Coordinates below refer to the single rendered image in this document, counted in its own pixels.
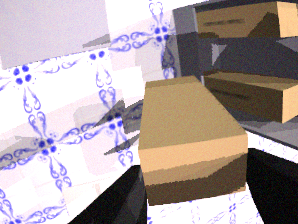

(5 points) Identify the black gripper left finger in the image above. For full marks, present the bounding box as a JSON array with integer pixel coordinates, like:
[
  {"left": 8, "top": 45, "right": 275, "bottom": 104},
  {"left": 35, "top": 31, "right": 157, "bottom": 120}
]
[{"left": 67, "top": 164, "right": 148, "bottom": 224}]

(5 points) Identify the grey open bin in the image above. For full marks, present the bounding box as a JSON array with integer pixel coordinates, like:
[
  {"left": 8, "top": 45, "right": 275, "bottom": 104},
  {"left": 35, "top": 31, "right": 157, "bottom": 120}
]
[{"left": 172, "top": 0, "right": 298, "bottom": 151}]

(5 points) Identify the tan cardboard box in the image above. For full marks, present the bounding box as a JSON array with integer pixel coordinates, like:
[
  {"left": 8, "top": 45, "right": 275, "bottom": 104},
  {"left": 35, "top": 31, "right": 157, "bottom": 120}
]
[
  {"left": 138, "top": 76, "right": 249, "bottom": 206},
  {"left": 196, "top": 2, "right": 298, "bottom": 39},
  {"left": 202, "top": 68, "right": 298, "bottom": 124}
]

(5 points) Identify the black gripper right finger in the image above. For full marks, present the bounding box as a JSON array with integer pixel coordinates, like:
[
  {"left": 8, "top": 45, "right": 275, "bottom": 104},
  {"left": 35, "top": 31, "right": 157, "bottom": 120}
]
[{"left": 246, "top": 148, "right": 298, "bottom": 224}]

